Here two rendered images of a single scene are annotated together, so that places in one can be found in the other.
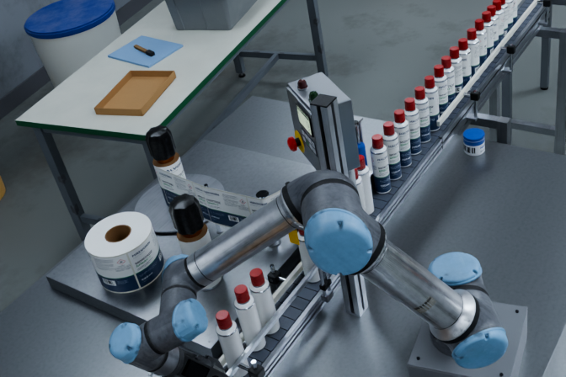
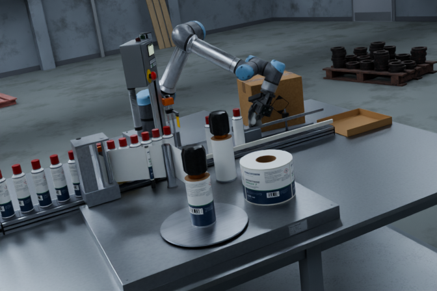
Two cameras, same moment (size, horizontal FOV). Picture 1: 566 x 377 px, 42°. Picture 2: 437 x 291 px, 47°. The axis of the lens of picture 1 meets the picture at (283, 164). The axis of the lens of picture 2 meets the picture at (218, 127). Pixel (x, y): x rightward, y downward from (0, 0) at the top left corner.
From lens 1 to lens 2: 3.64 m
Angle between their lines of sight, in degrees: 123
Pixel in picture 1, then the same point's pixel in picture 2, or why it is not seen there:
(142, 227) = (247, 158)
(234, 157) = (123, 251)
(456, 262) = (144, 92)
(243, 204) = (177, 156)
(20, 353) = (365, 188)
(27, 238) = not seen: outside the picture
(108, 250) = (277, 152)
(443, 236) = not seen: hidden behind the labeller
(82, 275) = (307, 198)
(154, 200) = (222, 229)
